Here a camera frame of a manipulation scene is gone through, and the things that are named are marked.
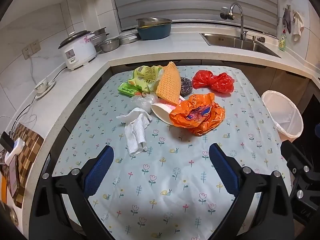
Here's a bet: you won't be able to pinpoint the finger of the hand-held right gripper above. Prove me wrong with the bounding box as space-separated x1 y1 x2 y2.
280 140 313 174

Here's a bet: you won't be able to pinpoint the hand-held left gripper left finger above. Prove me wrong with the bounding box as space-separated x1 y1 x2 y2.
30 145 115 240

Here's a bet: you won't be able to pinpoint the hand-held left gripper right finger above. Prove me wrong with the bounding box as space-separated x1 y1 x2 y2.
209 142 295 240

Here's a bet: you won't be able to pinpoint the white lined trash bin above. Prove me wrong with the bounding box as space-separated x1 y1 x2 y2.
261 90 304 143

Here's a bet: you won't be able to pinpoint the orange plastic bag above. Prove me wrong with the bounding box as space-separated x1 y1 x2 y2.
169 92 226 137

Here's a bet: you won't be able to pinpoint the white paper cup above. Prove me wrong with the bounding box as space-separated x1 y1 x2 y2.
151 101 180 125

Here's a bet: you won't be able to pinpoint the red plastic bag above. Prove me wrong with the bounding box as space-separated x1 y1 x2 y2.
192 70 235 94

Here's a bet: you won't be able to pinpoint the green yellow plastic bag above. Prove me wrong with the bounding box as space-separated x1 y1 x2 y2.
126 65 165 93

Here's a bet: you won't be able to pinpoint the white paper tissue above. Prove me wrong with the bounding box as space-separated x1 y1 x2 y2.
116 107 153 156

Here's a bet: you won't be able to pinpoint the floral tablecloth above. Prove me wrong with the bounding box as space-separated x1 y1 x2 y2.
51 65 293 240

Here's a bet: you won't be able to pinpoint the checkered wooden cutting board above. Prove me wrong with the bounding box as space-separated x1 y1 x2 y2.
0 124 45 208

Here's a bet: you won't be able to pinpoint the wooden base cabinet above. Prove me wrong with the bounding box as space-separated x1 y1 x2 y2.
260 65 316 110

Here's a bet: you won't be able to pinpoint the clear plastic wrap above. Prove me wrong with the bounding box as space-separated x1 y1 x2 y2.
130 91 157 112

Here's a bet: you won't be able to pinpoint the green cardboard box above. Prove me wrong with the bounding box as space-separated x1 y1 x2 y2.
118 82 140 98

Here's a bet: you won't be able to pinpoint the white plastic gadget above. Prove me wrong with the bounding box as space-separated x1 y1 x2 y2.
4 138 26 164

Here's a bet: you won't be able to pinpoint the steel wool scrubber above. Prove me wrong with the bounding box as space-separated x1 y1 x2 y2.
179 77 193 97

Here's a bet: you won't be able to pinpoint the orange waffle cloth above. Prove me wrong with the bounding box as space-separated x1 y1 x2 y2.
155 61 182 105

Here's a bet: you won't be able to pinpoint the white tea cup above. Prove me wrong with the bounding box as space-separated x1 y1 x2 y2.
34 77 49 93

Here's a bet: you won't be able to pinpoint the green dish soap bottle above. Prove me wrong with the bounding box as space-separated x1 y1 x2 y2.
278 29 287 52

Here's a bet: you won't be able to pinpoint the white rice cooker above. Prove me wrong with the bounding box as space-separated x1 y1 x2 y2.
58 30 97 71

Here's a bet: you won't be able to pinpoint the steel sink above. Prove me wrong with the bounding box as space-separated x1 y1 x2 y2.
200 32 282 58

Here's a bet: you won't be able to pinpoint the white hanging cloth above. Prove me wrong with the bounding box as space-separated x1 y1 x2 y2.
292 11 305 42

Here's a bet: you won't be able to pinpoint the steel tray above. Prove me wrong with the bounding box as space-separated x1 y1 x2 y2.
117 31 141 45

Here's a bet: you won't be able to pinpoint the grey hanging cloth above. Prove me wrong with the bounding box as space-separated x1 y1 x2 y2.
282 7 292 34

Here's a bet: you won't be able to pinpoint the stacked steel pots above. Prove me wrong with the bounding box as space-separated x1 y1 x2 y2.
90 27 110 53

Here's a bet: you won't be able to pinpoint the chrome faucet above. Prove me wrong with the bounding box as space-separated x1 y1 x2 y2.
220 2 248 41

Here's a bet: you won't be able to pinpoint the blue plastic basin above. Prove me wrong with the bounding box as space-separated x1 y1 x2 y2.
136 22 172 40

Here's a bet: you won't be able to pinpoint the steel mixing bowl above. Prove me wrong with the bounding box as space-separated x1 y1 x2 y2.
136 17 172 28

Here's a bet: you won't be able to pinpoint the grey window blind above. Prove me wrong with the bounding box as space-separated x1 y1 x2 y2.
110 0 279 33

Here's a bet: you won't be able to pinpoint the white power cable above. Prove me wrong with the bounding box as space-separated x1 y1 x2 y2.
0 54 40 130

